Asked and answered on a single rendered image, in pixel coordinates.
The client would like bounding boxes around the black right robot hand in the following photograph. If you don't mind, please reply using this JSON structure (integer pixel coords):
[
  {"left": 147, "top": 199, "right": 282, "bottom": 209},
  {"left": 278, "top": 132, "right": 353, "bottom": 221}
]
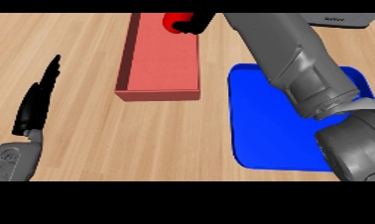
[{"left": 172, "top": 12, "right": 217, "bottom": 36}]

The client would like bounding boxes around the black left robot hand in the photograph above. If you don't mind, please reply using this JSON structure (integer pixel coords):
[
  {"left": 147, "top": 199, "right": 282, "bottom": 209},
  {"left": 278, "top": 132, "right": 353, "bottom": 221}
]
[{"left": 11, "top": 54, "right": 64, "bottom": 137}]

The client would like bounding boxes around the red can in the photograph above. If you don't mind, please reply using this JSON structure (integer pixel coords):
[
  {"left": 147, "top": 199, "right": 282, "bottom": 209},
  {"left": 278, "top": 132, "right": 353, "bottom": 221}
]
[{"left": 161, "top": 12, "right": 195, "bottom": 36}]

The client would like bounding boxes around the red cardboard box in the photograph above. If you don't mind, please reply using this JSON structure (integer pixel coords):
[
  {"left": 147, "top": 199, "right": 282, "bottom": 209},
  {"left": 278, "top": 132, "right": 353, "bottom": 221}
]
[{"left": 114, "top": 12, "right": 203, "bottom": 103}]

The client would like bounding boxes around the blue tray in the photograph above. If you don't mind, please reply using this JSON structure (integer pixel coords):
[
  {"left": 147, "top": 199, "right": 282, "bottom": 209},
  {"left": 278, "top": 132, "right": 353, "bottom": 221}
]
[{"left": 228, "top": 62, "right": 375, "bottom": 172}]

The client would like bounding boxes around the grey flat appliance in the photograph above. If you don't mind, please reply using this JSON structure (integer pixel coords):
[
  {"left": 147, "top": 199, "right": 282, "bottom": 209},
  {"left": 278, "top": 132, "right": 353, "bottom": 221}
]
[{"left": 297, "top": 12, "right": 375, "bottom": 30}]

